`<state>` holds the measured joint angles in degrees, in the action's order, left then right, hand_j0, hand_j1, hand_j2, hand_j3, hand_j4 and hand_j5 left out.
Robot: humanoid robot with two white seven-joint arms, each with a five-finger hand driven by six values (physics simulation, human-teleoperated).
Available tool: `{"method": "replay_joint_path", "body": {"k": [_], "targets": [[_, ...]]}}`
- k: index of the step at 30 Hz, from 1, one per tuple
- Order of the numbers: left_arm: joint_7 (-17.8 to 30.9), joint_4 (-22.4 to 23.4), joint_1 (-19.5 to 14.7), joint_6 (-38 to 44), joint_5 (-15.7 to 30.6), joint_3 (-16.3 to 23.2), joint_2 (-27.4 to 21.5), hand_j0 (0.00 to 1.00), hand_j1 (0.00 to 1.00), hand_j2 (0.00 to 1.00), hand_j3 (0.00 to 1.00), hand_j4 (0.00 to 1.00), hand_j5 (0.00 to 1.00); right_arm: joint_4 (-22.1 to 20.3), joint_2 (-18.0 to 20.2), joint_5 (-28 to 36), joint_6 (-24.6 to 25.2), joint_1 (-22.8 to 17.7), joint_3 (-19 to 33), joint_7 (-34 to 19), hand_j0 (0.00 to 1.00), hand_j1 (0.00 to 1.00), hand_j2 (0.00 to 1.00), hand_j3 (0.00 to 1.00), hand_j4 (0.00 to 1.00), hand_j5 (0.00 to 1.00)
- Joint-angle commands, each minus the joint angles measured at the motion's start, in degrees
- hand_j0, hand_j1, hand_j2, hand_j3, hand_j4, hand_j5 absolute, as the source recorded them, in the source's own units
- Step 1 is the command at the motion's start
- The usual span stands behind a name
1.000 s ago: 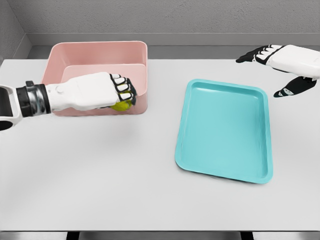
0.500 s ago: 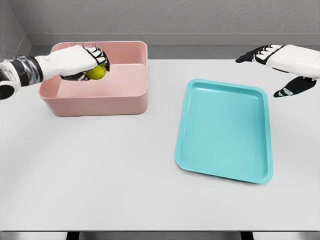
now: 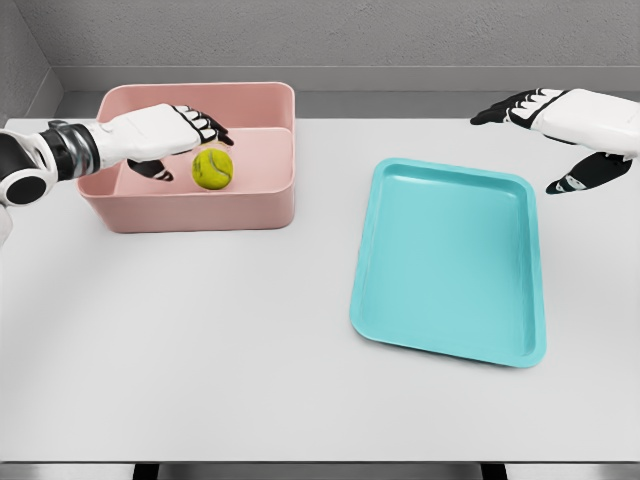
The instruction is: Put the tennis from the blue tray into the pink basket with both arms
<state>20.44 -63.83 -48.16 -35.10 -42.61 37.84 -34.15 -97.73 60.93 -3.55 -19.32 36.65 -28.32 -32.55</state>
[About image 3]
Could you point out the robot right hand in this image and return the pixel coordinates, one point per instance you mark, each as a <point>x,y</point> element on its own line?
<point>580,120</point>

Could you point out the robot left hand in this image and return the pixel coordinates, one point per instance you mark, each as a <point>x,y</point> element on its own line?
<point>160,130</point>

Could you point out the yellow-green tennis ball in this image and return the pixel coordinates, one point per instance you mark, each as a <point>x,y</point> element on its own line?
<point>213,169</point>

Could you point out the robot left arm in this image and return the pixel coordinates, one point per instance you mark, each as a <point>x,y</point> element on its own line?
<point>60,150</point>

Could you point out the pink plastic basket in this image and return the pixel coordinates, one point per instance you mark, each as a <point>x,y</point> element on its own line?
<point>250,210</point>

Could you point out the blue plastic tray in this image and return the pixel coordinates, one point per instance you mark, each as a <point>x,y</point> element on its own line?
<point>450,265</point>

